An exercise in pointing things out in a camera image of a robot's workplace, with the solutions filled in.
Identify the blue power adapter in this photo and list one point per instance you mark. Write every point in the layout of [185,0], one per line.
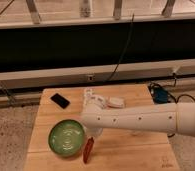
[160,96]

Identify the black smartphone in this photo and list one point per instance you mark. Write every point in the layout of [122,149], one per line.
[60,100]

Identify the red chili pepper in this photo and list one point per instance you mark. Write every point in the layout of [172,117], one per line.
[88,149]

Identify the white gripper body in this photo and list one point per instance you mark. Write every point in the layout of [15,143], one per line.
[94,132]

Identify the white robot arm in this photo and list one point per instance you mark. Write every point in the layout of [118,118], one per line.
[176,118]

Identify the green ceramic bowl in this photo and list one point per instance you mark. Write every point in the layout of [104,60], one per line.
[66,138]

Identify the white tube with cap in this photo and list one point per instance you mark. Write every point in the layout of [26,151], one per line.
[88,92]

